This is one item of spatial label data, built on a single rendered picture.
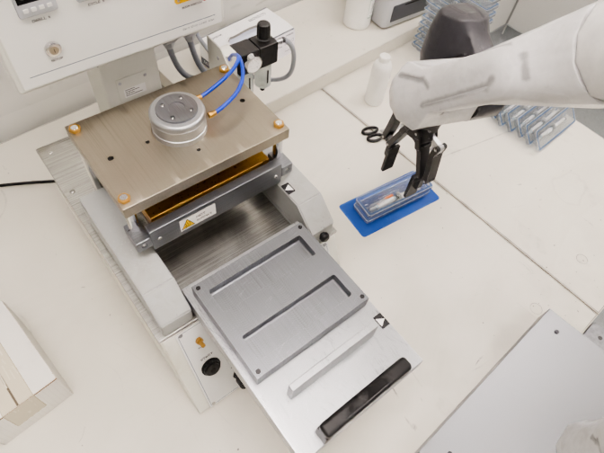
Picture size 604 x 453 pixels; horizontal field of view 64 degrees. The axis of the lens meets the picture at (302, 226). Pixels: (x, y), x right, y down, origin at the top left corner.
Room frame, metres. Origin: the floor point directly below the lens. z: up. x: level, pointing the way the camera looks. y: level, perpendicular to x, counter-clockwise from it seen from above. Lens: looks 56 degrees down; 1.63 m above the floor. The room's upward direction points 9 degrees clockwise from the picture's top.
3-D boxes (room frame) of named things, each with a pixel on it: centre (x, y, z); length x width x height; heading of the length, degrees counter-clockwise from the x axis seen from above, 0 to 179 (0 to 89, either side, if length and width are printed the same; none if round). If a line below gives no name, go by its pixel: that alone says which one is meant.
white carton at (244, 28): (1.09, 0.21, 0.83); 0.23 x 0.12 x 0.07; 142
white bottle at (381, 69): (1.05, -0.14, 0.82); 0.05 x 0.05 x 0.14
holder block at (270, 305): (0.31, 0.02, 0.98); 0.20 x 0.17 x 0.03; 135
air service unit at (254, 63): (0.74, 0.14, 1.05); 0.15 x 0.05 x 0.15; 135
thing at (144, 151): (0.53, 0.21, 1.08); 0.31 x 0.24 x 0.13; 135
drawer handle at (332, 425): (0.18, -0.12, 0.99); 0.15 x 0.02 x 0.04; 135
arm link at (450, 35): (0.67, -0.22, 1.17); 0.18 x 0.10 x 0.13; 23
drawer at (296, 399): (0.28, -0.02, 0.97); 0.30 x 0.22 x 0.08; 45
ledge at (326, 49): (1.23, 0.06, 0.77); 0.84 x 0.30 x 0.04; 139
